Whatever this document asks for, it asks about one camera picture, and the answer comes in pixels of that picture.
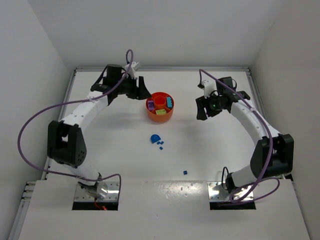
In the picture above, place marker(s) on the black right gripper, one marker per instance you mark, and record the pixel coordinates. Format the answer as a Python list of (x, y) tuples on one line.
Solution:
[(204, 104)]

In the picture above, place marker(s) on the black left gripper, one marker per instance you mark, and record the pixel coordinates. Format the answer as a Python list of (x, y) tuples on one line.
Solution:
[(136, 88)]

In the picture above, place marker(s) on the purple square lego brick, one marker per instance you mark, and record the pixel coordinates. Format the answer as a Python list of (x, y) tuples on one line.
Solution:
[(150, 105)]

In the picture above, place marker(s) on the light green rounded lego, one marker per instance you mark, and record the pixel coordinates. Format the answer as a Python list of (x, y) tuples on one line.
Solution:
[(161, 112)]

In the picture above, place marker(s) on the teal long lego brick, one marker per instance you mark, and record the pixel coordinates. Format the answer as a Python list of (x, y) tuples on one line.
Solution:
[(169, 102)]

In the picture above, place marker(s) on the blue arch lego piece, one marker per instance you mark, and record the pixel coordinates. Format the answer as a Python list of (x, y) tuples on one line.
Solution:
[(155, 138)]

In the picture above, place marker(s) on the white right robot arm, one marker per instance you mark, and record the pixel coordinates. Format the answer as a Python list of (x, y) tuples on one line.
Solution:
[(274, 152)]

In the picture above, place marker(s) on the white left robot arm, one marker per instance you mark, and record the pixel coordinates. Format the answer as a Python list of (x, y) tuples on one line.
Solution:
[(65, 139)]

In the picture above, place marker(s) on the orange round divided container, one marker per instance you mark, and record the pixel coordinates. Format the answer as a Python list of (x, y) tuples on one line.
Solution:
[(159, 99)]

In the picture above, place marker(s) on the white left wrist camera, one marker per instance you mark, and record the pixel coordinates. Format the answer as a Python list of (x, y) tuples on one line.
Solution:
[(131, 71)]

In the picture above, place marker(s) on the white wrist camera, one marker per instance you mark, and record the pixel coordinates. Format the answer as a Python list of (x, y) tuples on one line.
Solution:
[(131, 71), (208, 87)]

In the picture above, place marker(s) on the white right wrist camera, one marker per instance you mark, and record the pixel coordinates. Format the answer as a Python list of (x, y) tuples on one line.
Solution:
[(208, 87)]

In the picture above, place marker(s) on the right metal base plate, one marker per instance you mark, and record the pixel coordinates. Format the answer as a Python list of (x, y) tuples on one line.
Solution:
[(217, 194)]

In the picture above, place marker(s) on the metal base plate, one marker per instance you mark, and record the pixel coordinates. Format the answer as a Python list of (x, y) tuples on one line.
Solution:
[(110, 191), (217, 194)]

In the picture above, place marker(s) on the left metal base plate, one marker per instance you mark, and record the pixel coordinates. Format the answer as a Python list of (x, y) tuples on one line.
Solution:
[(110, 191)]

